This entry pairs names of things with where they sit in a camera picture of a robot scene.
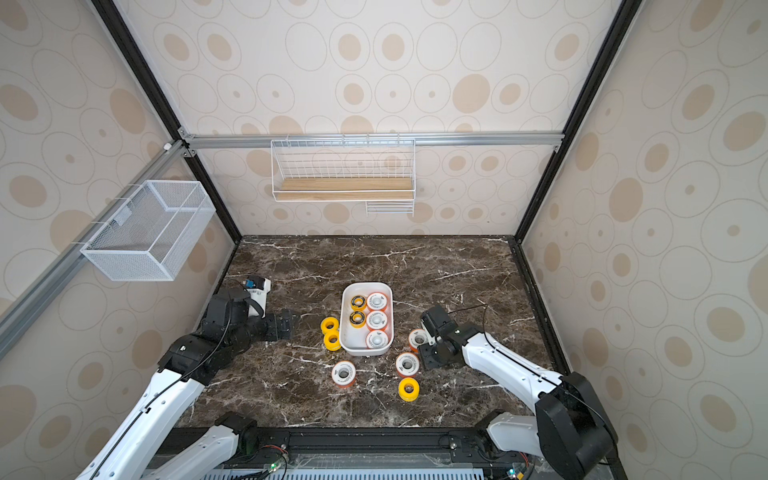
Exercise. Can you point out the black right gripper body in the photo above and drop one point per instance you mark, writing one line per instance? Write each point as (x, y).
(430, 354)

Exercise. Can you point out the yellow black tape spool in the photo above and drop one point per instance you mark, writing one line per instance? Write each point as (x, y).
(357, 319)
(358, 302)

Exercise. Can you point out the orange white tape roll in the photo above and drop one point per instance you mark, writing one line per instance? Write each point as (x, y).
(416, 339)
(343, 374)
(377, 339)
(377, 320)
(377, 301)
(407, 365)

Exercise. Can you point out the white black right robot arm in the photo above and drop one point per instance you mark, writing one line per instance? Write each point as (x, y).
(568, 427)

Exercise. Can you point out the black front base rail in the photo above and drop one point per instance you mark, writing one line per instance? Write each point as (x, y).
(183, 446)

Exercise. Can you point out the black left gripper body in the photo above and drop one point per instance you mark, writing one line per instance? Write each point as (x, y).
(269, 326)

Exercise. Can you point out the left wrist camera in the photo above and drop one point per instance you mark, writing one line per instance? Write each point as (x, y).
(257, 289)

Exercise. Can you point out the white wire wall shelf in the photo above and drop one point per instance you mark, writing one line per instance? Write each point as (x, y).
(380, 172)

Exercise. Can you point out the white plastic storage box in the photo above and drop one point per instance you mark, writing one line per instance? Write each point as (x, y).
(353, 340)

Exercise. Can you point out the yellow tape roll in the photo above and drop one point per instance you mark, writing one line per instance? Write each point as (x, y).
(329, 325)
(332, 340)
(408, 389)

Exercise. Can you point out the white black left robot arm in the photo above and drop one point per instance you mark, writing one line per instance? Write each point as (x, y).
(233, 321)

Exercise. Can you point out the white mesh wall basket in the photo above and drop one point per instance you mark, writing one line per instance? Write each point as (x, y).
(152, 233)

